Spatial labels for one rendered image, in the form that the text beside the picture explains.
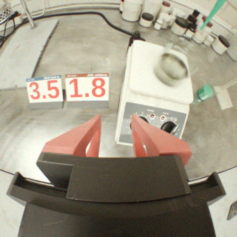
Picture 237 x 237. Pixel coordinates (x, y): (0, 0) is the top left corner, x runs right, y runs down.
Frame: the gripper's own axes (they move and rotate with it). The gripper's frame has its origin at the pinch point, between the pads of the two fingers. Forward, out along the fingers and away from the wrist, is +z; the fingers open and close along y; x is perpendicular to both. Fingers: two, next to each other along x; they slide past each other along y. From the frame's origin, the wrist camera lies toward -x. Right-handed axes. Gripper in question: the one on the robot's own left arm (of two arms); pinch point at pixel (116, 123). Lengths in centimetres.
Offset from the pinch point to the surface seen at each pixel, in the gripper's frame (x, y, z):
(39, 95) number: 2.0, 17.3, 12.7
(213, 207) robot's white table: 26.6, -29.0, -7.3
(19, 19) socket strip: -26, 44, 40
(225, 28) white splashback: -27, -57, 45
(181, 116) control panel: 4.0, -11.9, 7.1
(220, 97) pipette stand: 4.1, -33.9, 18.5
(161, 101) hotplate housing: 1.6, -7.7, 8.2
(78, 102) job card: 4.4, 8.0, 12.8
